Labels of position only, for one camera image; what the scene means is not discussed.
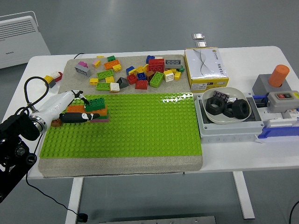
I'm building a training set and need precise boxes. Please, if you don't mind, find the grey junction box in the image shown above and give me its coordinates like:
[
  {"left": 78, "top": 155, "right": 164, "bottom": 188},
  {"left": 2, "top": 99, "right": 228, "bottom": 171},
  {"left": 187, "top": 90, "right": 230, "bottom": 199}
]
[{"left": 194, "top": 91, "right": 266, "bottom": 144}]

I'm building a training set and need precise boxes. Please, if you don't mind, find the large red toy brick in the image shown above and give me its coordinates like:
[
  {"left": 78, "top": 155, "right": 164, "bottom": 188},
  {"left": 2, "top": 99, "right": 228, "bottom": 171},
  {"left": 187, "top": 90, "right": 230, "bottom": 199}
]
[{"left": 148, "top": 58, "right": 165, "bottom": 73}]

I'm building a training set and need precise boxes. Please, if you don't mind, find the green studded baseplate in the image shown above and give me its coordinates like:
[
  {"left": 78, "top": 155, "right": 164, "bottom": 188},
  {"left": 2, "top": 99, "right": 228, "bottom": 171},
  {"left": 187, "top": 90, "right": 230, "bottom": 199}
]
[{"left": 39, "top": 92, "right": 203, "bottom": 159}]

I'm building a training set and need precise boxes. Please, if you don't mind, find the white floor heater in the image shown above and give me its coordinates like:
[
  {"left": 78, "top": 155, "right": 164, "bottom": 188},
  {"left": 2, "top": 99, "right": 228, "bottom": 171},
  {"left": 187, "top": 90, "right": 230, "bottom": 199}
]
[{"left": 0, "top": 11, "right": 51, "bottom": 70}]

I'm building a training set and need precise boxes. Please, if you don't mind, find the white and yellow cardboard box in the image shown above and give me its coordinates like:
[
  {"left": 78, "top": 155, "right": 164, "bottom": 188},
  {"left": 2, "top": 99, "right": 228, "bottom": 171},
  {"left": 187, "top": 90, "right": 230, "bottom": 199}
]
[{"left": 184, "top": 47, "right": 230, "bottom": 91}]

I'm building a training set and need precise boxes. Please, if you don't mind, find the grey block holder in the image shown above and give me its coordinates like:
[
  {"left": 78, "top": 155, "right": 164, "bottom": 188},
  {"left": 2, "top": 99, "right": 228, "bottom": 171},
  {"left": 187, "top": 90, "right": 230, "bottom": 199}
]
[{"left": 252, "top": 74, "right": 292, "bottom": 98}]

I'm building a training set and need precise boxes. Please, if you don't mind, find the red sloped toy brick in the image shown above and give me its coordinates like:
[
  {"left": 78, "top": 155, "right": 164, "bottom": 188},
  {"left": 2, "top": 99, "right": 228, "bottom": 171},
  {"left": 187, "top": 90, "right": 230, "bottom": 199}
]
[{"left": 135, "top": 79, "right": 149, "bottom": 91}]

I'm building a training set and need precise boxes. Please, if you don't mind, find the grey-brown mat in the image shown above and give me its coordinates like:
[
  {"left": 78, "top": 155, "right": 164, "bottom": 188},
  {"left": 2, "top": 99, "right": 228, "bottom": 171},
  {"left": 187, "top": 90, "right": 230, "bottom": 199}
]
[{"left": 38, "top": 54, "right": 204, "bottom": 178}]

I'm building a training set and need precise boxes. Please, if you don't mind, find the lime green toy brick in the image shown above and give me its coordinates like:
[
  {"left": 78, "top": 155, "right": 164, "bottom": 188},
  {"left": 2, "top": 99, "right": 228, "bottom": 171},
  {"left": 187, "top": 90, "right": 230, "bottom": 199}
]
[
  {"left": 95, "top": 82, "right": 112, "bottom": 91},
  {"left": 96, "top": 69, "right": 115, "bottom": 81},
  {"left": 149, "top": 71, "right": 165, "bottom": 89}
]

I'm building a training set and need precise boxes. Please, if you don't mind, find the grey sloped toy brick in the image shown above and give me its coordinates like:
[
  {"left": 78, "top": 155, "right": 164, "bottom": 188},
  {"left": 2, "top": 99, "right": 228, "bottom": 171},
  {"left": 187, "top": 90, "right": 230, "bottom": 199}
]
[{"left": 116, "top": 77, "right": 129, "bottom": 89}]

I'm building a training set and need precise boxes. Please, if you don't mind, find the white bowl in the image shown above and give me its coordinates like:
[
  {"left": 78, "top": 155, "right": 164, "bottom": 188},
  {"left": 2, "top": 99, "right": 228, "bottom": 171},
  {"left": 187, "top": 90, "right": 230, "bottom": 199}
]
[{"left": 201, "top": 87, "right": 254, "bottom": 125}]

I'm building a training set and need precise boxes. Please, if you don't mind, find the blue and white fixture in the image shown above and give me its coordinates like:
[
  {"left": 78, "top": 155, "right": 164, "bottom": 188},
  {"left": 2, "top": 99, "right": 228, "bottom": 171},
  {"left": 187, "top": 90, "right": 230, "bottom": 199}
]
[{"left": 253, "top": 94, "right": 299, "bottom": 145}]

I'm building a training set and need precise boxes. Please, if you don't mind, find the light pink toy brick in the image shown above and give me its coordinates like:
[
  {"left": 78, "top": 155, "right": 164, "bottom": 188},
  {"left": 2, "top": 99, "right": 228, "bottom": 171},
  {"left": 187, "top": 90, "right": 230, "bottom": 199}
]
[{"left": 90, "top": 116, "right": 110, "bottom": 123}]

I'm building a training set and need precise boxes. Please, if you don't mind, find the large black hex nut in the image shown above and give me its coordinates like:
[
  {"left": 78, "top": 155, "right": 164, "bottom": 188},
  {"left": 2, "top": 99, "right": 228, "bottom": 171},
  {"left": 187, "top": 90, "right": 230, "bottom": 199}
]
[
  {"left": 223, "top": 102, "right": 235, "bottom": 118},
  {"left": 205, "top": 97, "right": 226, "bottom": 116},
  {"left": 232, "top": 99, "right": 252, "bottom": 121}
]

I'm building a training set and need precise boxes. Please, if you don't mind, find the black cord with plug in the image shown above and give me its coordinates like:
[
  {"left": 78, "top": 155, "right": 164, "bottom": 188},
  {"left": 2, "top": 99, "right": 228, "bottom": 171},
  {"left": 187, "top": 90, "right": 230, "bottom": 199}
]
[{"left": 25, "top": 137, "right": 89, "bottom": 223}]

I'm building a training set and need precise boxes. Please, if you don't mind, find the white table leg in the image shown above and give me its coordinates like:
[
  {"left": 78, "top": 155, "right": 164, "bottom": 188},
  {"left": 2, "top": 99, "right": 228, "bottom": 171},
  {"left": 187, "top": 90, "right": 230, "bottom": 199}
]
[
  {"left": 64, "top": 177, "right": 84, "bottom": 224},
  {"left": 232, "top": 171, "right": 256, "bottom": 220}
]

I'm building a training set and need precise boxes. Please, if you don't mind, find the purple circuit board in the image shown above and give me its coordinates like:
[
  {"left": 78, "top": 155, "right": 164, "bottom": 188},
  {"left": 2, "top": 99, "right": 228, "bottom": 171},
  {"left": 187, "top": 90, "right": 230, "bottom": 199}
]
[{"left": 212, "top": 90, "right": 230, "bottom": 101}]

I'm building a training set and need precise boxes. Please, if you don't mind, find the orange cylinder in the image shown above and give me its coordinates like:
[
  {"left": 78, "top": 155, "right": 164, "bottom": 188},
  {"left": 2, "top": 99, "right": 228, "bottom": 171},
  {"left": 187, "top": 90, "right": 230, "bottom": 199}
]
[{"left": 268, "top": 64, "right": 291, "bottom": 89}]

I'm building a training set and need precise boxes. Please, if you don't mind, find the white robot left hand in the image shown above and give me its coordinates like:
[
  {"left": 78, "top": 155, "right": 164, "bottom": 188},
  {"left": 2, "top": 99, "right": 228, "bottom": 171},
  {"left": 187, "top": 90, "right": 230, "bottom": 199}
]
[{"left": 31, "top": 90, "right": 100, "bottom": 128}]

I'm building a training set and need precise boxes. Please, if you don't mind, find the grey push-button switch box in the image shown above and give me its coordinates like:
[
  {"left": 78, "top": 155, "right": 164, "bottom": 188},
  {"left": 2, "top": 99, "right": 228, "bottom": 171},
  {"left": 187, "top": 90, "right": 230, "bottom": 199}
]
[{"left": 267, "top": 91, "right": 299, "bottom": 112}]

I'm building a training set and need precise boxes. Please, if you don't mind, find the orange toy brick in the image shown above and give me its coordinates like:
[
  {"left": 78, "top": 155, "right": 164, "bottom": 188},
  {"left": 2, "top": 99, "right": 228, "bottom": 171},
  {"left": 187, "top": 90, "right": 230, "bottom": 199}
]
[
  {"left": 66, "top": 105, "right": 86, "bottom": 113},
  {"left": 90, "top": 105, "right": 109, "bottom": 117},
  {"left": 103, "top": 59, "right": 121, "bottom": 70}
]

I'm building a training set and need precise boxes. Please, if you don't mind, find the dark green toy brick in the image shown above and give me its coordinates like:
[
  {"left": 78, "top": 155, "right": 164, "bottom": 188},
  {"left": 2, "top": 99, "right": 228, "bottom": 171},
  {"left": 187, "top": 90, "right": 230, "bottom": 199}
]
[{"left": 84, "top": 98, "right": 106, "bottom": 112}]

